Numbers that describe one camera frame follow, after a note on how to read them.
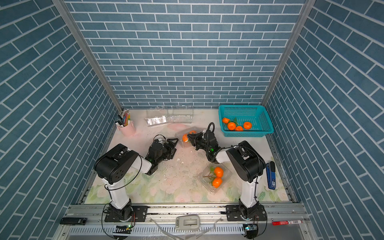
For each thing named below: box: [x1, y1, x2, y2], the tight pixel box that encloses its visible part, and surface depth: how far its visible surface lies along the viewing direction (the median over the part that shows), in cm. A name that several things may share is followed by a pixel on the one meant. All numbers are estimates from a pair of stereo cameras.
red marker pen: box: [272, 220, 303, 226], surface depth 72 cm
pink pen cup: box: [117, 120, 137, 137], surface depth 102 cm
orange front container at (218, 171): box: [214, 166, 224, 178], surface depth 85 cm
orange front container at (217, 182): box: [212, 176, 223, 189], surface depth 81 cm
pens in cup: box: [116, 108, 131, 127], surface depth 100 cm
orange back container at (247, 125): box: [243, 121, 252, 130], surface depth 110 cm
